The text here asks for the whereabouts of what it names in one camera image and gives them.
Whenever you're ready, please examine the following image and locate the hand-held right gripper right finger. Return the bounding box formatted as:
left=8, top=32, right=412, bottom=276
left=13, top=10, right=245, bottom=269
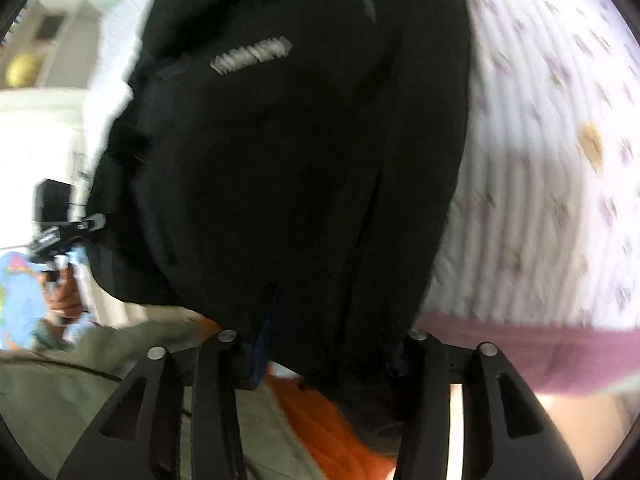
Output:
left=387, top=327, right=584, bottom=480

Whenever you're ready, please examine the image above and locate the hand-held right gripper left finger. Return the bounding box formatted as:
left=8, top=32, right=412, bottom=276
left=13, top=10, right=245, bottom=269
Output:
left=57, top=305, right=278, bottom=480

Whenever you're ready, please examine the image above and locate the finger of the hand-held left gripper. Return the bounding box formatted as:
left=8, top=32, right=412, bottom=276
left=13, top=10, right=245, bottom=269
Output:
left=75, top=213, right=107, bottom=234

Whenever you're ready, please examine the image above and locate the black hooded jacket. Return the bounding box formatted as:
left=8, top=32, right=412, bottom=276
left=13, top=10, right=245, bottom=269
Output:
left=87, top=0, right=474, bottom=411

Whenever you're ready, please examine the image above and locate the person's left hand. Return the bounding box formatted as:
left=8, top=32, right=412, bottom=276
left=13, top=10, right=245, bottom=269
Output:
left=43, top=259, right=85, bottom=327

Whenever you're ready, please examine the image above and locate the blue colourful poster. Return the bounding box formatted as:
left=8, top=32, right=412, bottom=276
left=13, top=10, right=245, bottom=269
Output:
left=0, top=252, right=88, bottom=351

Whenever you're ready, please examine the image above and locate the white bookshelf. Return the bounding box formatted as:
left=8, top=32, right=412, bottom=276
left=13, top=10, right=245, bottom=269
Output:
left=0, top=0, right=128, bottom=246

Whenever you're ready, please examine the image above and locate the yellow globe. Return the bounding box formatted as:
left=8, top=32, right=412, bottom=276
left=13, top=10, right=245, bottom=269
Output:
left=5, top=54, right=42, bottom=88

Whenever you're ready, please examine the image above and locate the person's olive green jacket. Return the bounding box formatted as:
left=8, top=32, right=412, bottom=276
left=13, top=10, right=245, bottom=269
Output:
left=0, top=317, right=323, bottom=480

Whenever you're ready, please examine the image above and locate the white floral bed blanket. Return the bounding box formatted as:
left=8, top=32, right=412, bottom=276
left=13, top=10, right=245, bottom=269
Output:
left=82, top=0, right=640, bottom=333

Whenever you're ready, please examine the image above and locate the black picture frame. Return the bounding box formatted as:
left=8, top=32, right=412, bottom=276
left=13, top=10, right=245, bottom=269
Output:
left=34, top=14, right=67, bottom=42

